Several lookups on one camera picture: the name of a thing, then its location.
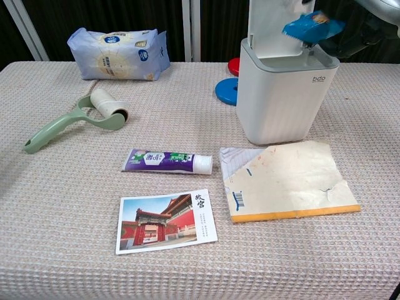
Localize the blue stacking ring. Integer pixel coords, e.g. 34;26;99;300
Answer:
214;77;239;107

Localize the dark green partition panel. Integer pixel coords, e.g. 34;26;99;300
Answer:
0;0;33;71
199;0;251;63
17;0;186;63

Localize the worn cream book yellow spine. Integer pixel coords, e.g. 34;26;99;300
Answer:
219;139;361;224

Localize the grey white square container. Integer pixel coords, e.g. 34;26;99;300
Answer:
235;0;341;146

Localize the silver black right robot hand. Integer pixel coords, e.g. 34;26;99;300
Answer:
300;0;400;60

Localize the red palace postcard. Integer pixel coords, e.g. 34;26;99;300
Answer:
115;187;219;256

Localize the purple white toothpaste tube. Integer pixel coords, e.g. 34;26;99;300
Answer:
121;147;214;176

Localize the blue snack wrapper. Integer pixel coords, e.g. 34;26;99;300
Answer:
281;9;346;43

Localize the pale blue tissue pack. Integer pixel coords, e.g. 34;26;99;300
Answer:
66;27;171;82

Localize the white partition frame post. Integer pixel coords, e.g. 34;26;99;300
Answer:
2;0;50;62
181;0;201;63

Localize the red stacking ring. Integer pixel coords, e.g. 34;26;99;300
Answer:
227;56;241;78

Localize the green handled lint roller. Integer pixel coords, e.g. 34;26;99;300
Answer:
23;87;131;155

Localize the beige waffle tablecloth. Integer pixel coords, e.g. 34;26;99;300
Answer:
0;60;400;300

